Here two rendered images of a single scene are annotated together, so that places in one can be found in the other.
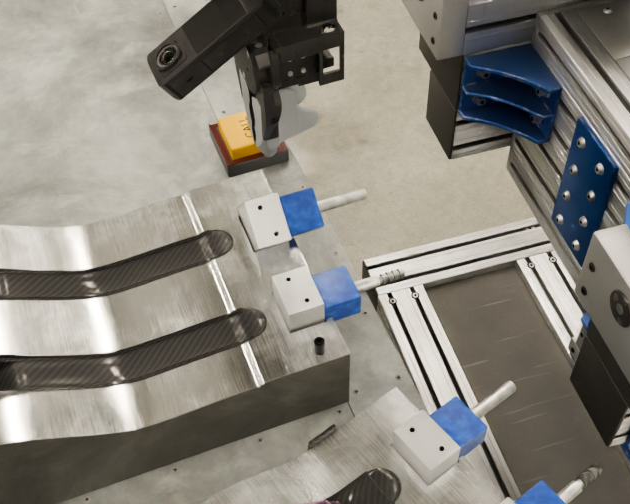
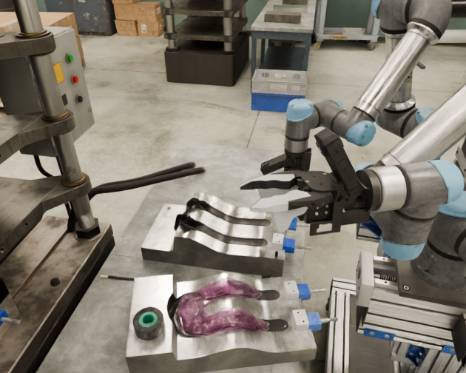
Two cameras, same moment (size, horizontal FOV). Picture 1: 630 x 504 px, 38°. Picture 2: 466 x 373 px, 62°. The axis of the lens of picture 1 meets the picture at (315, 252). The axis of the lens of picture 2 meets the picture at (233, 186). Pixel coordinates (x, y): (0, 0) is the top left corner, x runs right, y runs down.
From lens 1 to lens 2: 0.54 m
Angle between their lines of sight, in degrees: 27
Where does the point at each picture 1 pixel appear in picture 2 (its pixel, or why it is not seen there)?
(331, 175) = (342, 253)
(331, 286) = (288, 242)
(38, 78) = (248, 174)
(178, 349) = (242, 241)
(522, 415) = (364, 351)
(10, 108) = (237, 178)
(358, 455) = (273, 285)
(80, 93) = not seen: hidden behind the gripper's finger
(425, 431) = (292, 285)
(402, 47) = not seen: hidden behind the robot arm
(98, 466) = (209, 260)
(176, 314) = (246, 234)
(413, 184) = not seen: hidden behind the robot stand
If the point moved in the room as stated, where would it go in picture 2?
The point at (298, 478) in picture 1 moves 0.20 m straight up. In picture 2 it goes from (254, 282) to (256, 234)
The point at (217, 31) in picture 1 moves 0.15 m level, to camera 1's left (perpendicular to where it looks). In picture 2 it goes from (277, 161) to (237, 149)
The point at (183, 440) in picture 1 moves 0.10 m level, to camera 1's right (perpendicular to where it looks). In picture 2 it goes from (232, 264) to (259, 275)
